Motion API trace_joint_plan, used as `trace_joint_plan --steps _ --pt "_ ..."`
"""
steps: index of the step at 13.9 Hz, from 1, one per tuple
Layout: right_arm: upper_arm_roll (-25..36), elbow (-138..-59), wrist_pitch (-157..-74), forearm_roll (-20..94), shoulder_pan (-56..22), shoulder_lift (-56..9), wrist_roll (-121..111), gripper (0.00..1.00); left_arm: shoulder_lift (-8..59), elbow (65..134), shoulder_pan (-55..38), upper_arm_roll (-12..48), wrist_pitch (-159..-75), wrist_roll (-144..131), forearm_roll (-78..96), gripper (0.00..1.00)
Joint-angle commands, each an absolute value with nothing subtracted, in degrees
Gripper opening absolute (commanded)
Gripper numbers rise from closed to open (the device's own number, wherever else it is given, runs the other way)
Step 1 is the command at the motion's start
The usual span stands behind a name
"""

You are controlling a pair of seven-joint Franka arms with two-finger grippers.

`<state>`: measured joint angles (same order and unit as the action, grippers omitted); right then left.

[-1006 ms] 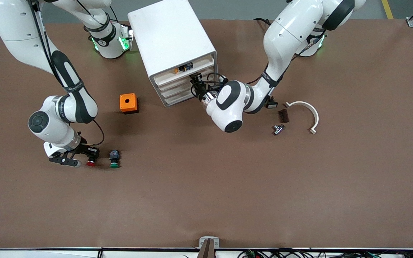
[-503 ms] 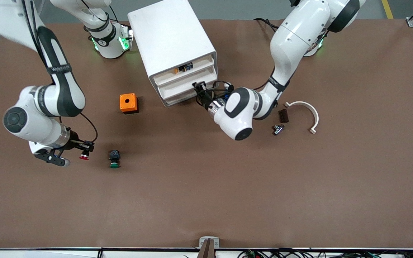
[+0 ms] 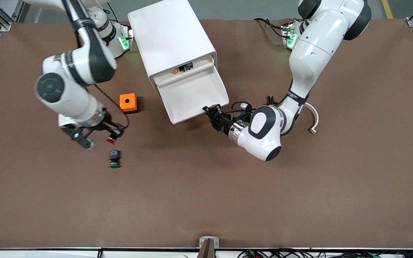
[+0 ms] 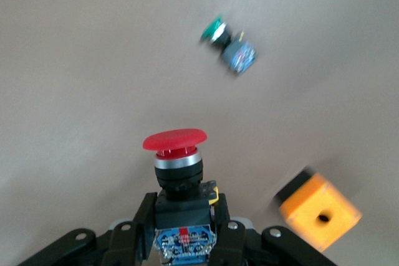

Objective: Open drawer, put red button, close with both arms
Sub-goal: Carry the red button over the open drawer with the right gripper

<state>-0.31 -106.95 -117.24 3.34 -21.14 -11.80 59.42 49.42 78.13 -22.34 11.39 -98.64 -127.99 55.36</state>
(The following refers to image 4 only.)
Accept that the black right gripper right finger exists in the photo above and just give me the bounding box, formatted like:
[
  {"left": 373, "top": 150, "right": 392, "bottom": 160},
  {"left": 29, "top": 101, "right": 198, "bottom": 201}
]
[{"left": 211, "top": 193, "right": 337, "bottom": 266}]

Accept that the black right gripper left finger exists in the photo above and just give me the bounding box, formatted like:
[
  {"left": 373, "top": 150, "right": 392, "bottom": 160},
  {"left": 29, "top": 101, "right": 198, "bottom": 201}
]
[{"left": 18, "top": 191, "right": 158, "bottom": 266}]

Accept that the red mushroom push button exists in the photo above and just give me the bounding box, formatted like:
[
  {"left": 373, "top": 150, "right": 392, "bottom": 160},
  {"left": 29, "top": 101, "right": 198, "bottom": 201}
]
[{"left": 142, "top": 128, "right": 221, "bottom": 264}]

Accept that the green mushroom push button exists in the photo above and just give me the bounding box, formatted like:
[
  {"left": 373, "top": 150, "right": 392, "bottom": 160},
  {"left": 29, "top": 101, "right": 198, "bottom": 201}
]
[{"left": 198, "top": 13, "right": 259, "bottom": 76}]

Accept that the orange button enclosure box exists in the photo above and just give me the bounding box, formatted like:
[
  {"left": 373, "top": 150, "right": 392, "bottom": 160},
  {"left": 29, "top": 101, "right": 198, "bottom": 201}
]
[{"left": 272, "top": 167, "right": 363, "bottom": 252}]

